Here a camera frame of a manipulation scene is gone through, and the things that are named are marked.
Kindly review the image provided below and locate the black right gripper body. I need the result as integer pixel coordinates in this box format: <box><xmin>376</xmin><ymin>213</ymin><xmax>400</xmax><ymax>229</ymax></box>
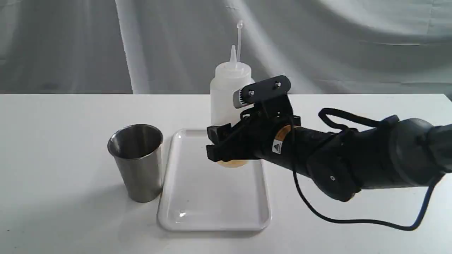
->
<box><xmin>226</xmin><ymin>95</ymin><xmax>301</xmax><ymax>161</ymax></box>

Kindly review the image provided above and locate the translucent squeeze bottle amber liquid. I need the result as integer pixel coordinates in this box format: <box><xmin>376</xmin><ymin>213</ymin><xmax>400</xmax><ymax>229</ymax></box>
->
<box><xmin>210</xmin><ymin>20</ymin><xmax>255</xmax><ymax>168</ymax></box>

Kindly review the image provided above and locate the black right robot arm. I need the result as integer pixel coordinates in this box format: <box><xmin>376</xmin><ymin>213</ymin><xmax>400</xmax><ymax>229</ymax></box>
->
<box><xmin>207</xmin><ymin>95</ymin><xmax>451</xmax><ymax>201</ymax></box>

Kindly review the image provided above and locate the stainless steel cup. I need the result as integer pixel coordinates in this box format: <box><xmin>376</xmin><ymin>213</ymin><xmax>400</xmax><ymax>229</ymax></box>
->
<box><xmin>107</xmin><ymin>124</ymin><xmax>163</xmax><ymax>203</ymax></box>

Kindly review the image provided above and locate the white rectangular plastic tray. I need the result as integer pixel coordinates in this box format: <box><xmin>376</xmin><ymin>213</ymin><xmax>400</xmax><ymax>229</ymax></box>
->
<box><xmin>157</xmin><ymin>129</ymin><xmax>272</xmax><ymax>232</ymax></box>

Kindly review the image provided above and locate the grey fabric backdrop curtain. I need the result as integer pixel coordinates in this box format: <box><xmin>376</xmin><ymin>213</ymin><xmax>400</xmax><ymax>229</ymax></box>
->
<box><xmin>0</xmin><ymin>0</ymin><xmax>451</xmax><ymax>97</ymax></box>

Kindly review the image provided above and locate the black camera cable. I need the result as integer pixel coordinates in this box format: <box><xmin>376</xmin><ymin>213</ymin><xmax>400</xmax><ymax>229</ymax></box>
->
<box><xmin>240</xmin><ymin>108</ymin><xmax>442</xmax><ymax>231</ymax></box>

